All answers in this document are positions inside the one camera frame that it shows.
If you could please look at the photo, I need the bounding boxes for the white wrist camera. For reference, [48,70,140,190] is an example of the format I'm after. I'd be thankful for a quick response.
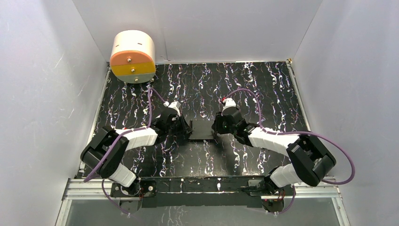
[221,97,238,115]
[163,101,181,116]

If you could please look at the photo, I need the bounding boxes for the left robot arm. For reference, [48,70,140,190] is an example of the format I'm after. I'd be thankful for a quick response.
[80,107,192,196]

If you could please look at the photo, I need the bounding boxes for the round cream drawer cabinet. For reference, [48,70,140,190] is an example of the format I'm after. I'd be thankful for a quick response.
[110,30,156,84]

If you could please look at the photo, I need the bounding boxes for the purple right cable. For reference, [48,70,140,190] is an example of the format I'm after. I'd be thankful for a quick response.
[221,88,356,215]

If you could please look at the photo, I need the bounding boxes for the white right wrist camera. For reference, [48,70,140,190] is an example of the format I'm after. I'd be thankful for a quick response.
[221,97,238,115]

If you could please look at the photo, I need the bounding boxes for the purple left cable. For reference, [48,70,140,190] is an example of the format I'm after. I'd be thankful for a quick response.
[83,87,168,216]

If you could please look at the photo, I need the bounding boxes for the purple cable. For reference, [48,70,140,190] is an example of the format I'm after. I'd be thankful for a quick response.
[221,88,356,215]
[83,87,168,216]

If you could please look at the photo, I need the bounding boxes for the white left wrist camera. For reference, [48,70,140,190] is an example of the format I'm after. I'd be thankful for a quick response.
[163,101,181,116]

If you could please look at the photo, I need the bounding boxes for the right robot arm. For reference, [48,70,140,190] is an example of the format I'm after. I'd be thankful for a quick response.
[212,107,336,195]

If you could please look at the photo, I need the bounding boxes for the aluminium front rail frame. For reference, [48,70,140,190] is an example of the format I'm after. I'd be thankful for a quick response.
[56,177,350,226]

